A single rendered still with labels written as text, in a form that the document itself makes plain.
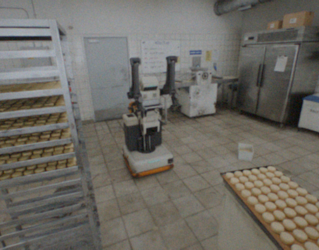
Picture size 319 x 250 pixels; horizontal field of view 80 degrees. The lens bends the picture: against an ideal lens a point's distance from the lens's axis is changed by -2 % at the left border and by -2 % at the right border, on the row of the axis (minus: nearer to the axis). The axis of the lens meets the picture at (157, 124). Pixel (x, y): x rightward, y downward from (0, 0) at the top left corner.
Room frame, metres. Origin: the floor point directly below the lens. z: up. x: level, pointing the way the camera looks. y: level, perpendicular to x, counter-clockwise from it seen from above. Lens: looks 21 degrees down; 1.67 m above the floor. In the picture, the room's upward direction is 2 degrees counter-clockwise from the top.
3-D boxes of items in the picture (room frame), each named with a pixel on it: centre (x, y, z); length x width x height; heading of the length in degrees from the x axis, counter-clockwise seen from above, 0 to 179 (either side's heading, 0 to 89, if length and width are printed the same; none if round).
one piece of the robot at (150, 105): (2.36, 0.07, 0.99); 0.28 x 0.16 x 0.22; 112
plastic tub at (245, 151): (2.79, -1.44, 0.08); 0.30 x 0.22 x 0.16; 159
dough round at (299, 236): (0.59, -0.60, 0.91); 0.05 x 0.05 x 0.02
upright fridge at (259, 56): (4.61, -2.80, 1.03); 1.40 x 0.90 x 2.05; 22
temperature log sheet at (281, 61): (4.06, -2.56, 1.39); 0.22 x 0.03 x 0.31; 22
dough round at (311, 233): (0.60, -0.66, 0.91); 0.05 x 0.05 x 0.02
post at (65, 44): (1.38, 0.59, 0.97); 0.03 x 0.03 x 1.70; 19
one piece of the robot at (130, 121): (2.71, 0.21, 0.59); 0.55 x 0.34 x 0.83; 112
